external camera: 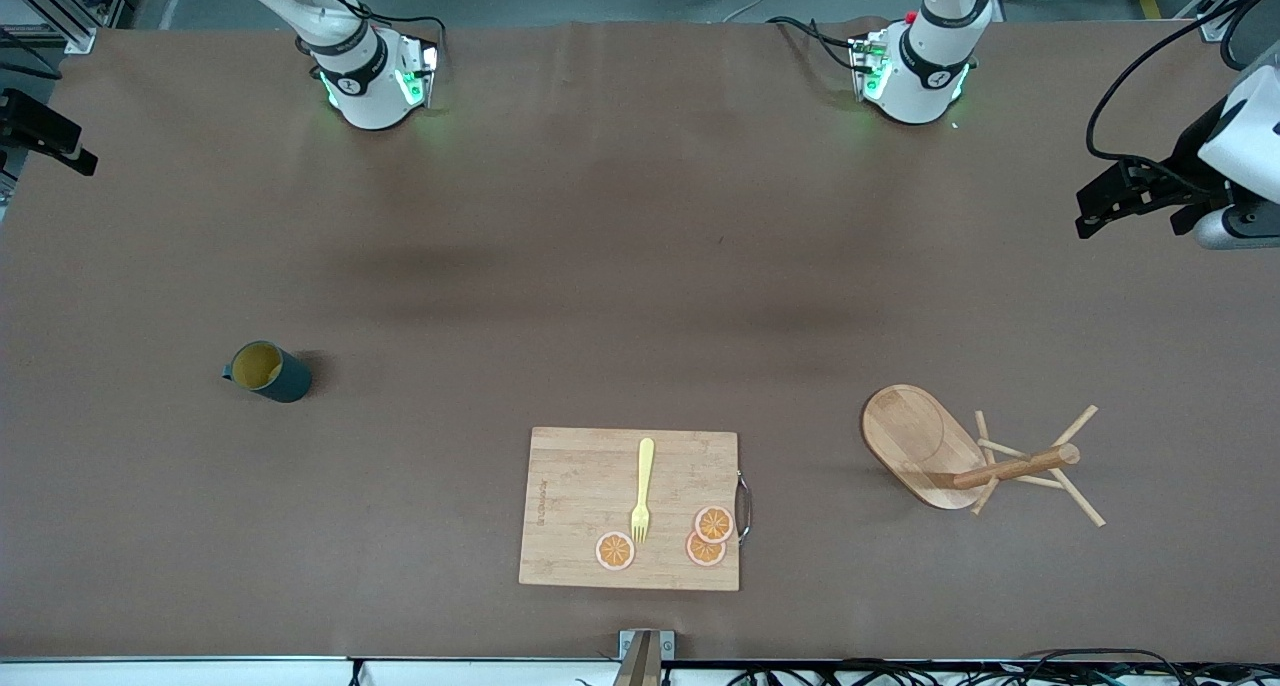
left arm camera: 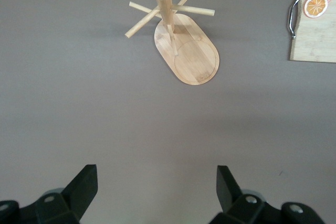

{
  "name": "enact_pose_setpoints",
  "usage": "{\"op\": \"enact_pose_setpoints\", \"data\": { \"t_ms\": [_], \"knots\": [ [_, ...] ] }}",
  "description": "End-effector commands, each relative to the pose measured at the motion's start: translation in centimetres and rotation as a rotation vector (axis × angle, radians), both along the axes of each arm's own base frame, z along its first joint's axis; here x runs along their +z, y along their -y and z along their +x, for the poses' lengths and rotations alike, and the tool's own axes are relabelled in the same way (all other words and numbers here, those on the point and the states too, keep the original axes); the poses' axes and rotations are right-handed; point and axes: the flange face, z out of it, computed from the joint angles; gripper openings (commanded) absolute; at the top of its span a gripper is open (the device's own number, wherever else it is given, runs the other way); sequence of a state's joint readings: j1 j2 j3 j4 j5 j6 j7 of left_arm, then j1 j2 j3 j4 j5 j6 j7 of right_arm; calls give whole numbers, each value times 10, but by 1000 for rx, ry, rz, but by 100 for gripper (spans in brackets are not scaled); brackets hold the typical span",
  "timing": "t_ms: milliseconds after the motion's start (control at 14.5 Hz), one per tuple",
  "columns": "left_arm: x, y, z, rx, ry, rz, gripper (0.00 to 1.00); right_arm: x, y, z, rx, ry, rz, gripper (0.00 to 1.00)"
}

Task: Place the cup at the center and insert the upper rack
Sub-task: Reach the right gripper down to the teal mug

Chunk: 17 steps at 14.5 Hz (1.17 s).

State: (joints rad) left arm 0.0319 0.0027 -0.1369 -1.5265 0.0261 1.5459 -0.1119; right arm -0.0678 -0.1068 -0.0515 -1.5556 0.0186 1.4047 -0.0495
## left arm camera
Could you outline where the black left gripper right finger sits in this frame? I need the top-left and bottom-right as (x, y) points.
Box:
(211, 165), (325, 224)

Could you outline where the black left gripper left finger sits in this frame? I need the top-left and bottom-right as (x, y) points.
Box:
(0, 164), (98, 224)

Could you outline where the wooden mug tree rack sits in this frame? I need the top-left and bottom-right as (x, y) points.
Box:
(124, 0), (220, 86)

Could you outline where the bamboo cutting board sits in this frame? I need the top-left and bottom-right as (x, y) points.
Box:
(289, 0), (336, 63)

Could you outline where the metal board handle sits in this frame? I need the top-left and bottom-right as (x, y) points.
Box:
(288, 0), (302, 40)

